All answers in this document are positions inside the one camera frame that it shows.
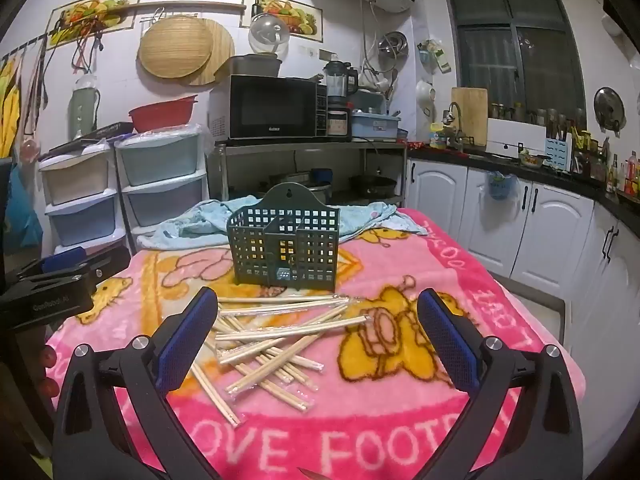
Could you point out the person's left hand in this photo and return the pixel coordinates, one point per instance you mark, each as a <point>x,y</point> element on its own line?
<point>49,358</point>

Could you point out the metal pot lid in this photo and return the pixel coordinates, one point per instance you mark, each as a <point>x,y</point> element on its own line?
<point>609,107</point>

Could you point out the dark window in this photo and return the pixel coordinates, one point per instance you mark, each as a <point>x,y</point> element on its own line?
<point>500,10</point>

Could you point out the yellow label container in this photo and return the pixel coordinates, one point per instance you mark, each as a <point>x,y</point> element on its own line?
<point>440,137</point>

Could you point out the blue plastic bag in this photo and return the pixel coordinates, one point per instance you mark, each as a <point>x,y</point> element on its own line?
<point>499,185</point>

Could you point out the light blue printed cloth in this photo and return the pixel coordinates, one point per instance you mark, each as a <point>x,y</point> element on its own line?
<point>200,220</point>

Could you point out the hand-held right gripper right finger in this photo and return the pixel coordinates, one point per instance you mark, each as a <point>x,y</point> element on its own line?
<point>450,345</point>

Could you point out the blue knife rack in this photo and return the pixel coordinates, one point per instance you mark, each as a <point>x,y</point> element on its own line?
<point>557,152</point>

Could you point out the metal faucet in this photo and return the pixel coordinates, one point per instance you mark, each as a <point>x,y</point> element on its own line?
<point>456,110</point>

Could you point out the black microwave oven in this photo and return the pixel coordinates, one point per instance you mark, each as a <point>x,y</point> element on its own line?
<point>270,107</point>

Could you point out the row of glass jars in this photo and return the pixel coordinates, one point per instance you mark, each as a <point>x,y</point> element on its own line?
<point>540,115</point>

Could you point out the pile of chopsticks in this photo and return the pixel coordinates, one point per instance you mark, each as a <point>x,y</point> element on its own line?
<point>280,355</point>

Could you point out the blue dish rack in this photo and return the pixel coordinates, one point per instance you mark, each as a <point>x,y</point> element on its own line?
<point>375,125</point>

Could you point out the black blender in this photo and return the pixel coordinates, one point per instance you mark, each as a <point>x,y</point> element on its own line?
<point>340,80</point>

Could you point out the bowl of food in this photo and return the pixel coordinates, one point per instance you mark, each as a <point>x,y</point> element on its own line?
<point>530,160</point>

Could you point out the green hanging bottle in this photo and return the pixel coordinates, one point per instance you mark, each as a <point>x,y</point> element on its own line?
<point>82,110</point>

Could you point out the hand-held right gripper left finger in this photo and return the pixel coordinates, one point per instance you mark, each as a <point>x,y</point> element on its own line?
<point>187,340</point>

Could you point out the pink printed blanket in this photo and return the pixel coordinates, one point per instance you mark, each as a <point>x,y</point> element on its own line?
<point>380,400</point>

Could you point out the long wooden rolling pin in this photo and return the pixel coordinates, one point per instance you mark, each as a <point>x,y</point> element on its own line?
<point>200,5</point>

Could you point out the row of condiment bottles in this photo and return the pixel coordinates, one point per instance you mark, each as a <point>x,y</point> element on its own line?
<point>625,175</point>

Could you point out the black pan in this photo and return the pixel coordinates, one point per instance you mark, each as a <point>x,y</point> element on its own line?
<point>372,185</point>

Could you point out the green plastic utensil basket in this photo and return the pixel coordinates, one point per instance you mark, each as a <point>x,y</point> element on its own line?
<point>280,200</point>

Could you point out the metal kitchen shelf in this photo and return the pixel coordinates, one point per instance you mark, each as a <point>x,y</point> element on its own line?
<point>300,146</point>

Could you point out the red plastic basin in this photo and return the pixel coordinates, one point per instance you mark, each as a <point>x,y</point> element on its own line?
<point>162,115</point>

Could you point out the green plastic drawer unit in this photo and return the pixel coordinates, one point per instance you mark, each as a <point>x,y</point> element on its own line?
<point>160,155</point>

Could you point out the grey pot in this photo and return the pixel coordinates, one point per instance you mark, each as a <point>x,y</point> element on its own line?
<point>255,65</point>

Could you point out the steel pot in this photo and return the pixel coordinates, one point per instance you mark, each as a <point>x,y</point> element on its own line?
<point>315,191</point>

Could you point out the round bamboo mat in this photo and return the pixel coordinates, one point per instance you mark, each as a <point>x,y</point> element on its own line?
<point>175,47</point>

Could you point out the hanging packets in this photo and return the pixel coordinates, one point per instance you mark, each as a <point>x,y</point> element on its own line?
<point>435,57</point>

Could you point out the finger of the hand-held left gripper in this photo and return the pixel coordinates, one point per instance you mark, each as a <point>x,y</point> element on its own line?
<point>110,262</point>
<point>65,257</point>

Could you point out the clear dome lid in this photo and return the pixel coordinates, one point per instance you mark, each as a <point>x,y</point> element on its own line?
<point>267,35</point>

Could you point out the black tray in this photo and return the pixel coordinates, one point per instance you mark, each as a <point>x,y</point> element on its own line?
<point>100,132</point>

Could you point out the black kitchen countertop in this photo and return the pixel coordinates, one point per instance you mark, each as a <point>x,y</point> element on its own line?
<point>550,177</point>

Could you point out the white box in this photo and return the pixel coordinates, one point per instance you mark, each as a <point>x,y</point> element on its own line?
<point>515,135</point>

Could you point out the wooden cutting board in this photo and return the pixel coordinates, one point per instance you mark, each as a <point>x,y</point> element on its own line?
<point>470,115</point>

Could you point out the blue mug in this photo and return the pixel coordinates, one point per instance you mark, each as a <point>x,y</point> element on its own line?
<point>322,176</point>

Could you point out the round wooden board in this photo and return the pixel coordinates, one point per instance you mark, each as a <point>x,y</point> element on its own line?
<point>222,55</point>

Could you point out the white kitchen cabinets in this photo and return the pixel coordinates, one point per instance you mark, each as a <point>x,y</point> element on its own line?
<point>440,200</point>

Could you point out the hanging metal bowls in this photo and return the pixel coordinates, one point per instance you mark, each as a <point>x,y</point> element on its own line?
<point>392,44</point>

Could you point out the fruit wall poster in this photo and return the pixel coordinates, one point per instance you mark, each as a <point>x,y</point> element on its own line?
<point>90,10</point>
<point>280,7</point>

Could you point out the yellow garment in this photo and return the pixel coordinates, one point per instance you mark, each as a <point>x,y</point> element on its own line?
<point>7,110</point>

